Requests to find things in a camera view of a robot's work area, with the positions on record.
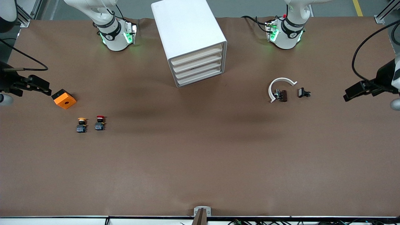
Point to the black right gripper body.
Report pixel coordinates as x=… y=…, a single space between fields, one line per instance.
x=7 y=81

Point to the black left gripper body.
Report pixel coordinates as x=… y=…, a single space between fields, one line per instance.
x=384 y=76

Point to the red push button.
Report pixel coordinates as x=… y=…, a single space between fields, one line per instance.
x=100 y=123

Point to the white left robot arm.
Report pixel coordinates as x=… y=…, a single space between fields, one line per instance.
x=286 y=37

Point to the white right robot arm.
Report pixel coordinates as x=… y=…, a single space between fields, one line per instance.
x=112 y=37

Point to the yellow push button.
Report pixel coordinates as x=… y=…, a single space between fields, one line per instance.
x=82 y=125

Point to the orange square block with hole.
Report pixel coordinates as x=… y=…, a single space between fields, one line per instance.
x=65 y=101

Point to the small black clip part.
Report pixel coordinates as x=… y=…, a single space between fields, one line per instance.
x=302 y=92

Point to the small brown connector part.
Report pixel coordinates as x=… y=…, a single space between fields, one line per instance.
x=282 y=95

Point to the white curved plastic arc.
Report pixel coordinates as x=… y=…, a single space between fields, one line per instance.
x=281 y=79

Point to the brown table cover mat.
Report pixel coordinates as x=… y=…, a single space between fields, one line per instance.
x=200 y=156

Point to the aluminium frame profile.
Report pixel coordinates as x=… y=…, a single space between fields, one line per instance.
x=379 y=19
x=25 y=18

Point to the white table edge rail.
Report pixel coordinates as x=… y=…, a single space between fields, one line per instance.
x=62 y=221

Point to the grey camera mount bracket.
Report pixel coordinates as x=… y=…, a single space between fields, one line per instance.
x=202 y=212

